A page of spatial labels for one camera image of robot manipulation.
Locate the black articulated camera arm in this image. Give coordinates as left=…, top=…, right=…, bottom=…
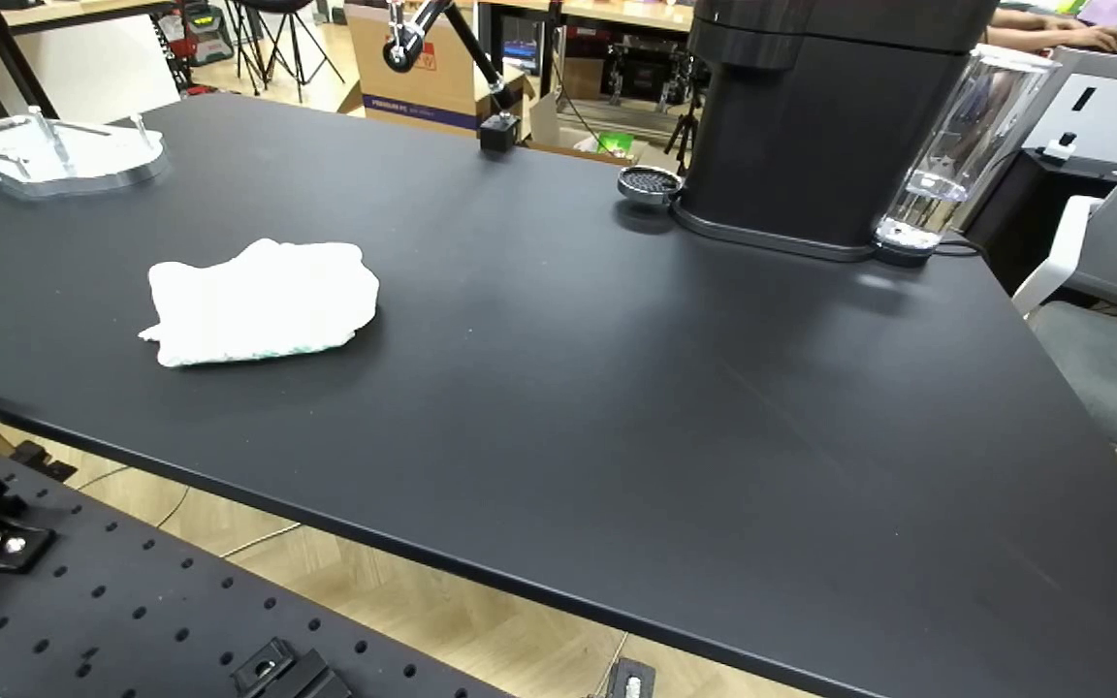
left=381, top=0, right=523, bottom=161

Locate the black robot base pedestal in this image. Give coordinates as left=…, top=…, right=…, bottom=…
left=670, top=0, right=1004, bottom=264

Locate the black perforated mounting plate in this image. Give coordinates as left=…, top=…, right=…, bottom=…
left=0, top=437, right=513, bottom=698

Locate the white patterned cloth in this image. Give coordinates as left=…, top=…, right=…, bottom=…
left=136, top=234, right=383, bottom=371

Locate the clear glass cup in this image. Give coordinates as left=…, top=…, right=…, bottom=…
left=872, top=42, right=1058, bottom=264

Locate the black tripod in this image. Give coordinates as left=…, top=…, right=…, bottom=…
left=226, top=0, right=348, bottom=100

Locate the black round cap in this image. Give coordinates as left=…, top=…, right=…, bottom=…
left=615, top=162, right=690, bottom=216

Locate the white desk cabinet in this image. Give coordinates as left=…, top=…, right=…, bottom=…
left=1021, top=48, right=1117, bottom=170

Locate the person forearm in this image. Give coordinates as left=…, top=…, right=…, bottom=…
left=988, top=8, right=1117, bottom=58

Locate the wooden table with black legs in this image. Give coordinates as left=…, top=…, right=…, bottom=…
left=0, top=0, right=178, bottom=120

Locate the white panel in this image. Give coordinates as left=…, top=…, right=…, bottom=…
left=0, top=11, right=187, bottom=128

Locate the cardboard box with purple stripe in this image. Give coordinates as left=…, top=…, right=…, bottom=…
left=345, top=0, right=536, bottom=132

